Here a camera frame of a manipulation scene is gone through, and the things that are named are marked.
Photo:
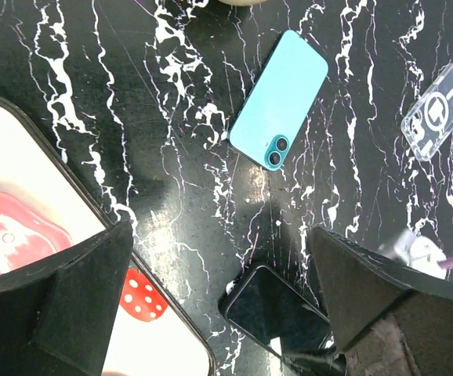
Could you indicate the pink dotted plate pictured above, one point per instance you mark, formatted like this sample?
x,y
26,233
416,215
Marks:
x,y
25,236

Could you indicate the cream ceramic bowl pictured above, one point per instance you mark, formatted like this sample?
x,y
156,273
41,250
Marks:
x,y
242,3

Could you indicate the clear transparent phone case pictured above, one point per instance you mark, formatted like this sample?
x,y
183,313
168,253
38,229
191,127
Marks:
x,y
429,121

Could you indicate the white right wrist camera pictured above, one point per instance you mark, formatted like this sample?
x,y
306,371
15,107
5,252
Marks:
x,y
415,251

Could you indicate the white strawberry tray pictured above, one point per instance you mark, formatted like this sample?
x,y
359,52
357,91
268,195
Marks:
x,y
151,334

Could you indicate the phone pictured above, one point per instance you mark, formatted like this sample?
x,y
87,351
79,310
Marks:
x,y
278,104

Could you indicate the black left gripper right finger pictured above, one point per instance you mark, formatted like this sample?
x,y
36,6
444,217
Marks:
x,y
387,318

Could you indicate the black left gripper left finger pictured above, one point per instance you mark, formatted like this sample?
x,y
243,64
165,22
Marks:
x,y
57,314

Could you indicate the black smartphone on table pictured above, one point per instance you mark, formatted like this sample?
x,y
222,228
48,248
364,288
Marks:
x,y
267,309

